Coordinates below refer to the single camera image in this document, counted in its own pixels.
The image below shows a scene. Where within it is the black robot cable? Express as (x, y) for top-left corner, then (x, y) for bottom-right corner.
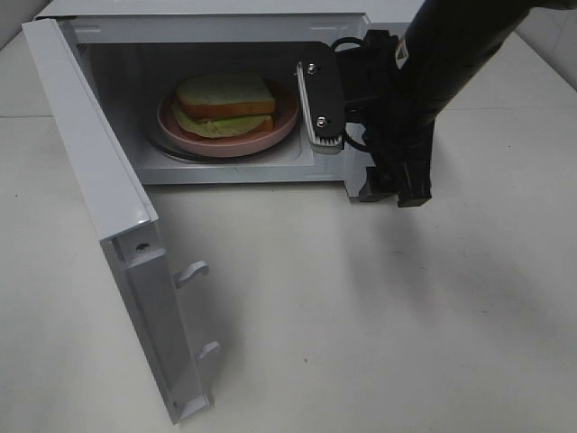
(331, 34), (375, 152)

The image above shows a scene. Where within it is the toast sandwich with lettuce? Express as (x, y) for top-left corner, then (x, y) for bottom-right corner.
(171, 73), (276, 139)

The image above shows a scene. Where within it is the black grey right wrist camera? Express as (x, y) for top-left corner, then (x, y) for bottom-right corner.
(296, 41), (346, 155)

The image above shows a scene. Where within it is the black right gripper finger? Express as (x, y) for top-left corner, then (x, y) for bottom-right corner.
(358, 167), (398, 202)
(398, 159), (432, 207)

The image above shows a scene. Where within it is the pink round plate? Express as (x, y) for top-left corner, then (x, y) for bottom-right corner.
(156, 79), (299, 159)

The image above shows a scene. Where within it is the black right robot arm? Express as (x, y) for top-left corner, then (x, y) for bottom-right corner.
(335, 1), (542, 207)

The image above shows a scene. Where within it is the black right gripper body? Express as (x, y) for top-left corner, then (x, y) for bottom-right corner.
(333, 30), (433, 180)

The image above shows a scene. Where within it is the white microwave door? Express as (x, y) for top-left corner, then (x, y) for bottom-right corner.
(23, 18), (220, 423)

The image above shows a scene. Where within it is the glass microwave turntable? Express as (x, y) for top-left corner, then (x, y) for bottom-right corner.
(146, 113), (301, 163)

